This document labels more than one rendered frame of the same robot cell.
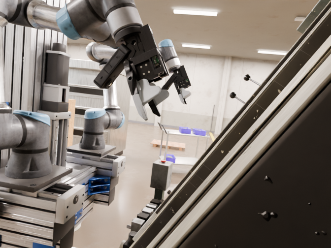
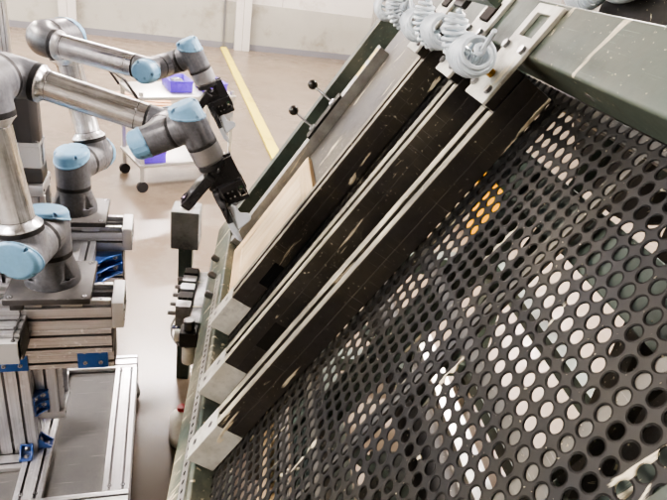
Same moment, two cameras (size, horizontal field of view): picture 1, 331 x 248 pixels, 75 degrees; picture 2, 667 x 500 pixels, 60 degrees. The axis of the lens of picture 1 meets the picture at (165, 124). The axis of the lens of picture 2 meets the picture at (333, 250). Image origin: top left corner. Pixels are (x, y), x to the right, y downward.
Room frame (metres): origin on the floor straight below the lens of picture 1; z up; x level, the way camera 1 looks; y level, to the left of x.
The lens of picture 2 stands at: (-0.83, 0.40, 1.99)
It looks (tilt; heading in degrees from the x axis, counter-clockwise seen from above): 27 degrees down; 334
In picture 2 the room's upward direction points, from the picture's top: 9 degrees clockwise
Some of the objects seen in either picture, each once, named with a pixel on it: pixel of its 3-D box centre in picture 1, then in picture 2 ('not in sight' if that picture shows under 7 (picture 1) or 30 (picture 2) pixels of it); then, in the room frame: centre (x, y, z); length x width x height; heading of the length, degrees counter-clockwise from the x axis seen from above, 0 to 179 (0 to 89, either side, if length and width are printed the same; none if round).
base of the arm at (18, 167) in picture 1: (30, 158); (51, 264); (0.79, 0.49, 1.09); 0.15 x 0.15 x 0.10
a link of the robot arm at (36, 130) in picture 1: (29, 128); (47, 228); (0.78, 0.49, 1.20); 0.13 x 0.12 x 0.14; 159
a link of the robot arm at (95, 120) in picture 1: (95, 119); (73, 165); (1.29, 0.42, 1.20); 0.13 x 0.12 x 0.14; 147
